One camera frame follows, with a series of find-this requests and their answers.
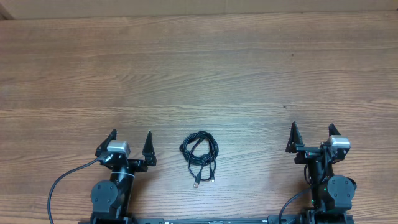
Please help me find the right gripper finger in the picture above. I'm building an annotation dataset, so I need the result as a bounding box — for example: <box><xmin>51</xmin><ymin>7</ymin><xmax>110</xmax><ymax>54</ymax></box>
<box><xmin>328</xmin><ymin>123</ymin><xmax>340</xmax><ymax>136</ymax></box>
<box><xmin>285</xmin><ymin>121</ymin><xmax>304</xmax><ymax>153</ymax></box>

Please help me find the cardboard back panel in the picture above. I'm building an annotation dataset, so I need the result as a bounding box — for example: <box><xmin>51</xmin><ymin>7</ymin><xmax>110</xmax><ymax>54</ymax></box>
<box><xmin>1</xmin><ymin>0</ymin><xmax>397</xmax><ymax>19</ymax></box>

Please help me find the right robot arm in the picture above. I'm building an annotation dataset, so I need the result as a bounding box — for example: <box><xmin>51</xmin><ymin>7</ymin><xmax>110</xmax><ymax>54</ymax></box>
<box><xmin>278</xmin><ymin>121</ymin><xmax>357</xmax><ymax>223</ymax></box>

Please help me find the black USB-A cable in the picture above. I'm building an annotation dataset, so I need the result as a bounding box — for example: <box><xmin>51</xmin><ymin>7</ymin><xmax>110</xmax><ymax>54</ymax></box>
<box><xmin>179</xmin><ymin>131</ymin><xmax>220</xmax><ymax>189</ymax></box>

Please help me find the black USB-C cable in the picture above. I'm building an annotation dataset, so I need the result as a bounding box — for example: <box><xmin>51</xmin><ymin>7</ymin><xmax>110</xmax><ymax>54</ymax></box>
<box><xmin>186</xmin><ymin>133</ymin><xmax>218</xmax><ymax>183</ymax></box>

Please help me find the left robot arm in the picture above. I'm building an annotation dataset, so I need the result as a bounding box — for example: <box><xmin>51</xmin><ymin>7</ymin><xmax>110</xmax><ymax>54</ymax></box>
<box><xmin>89</xmin><ymin>129</ymin><xmax>157</xmax><ymax>224</ymax></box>

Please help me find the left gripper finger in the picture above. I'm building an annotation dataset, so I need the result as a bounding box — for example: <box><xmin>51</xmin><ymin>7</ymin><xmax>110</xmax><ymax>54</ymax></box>
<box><xmin>95</xmin><ymin>129</ymin><xmax>118</xmax><ymax>157</ymax></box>
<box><xmin>142</xmin><ymin>131</ymin><xmax>157</xmax><ymax>166</ymax></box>

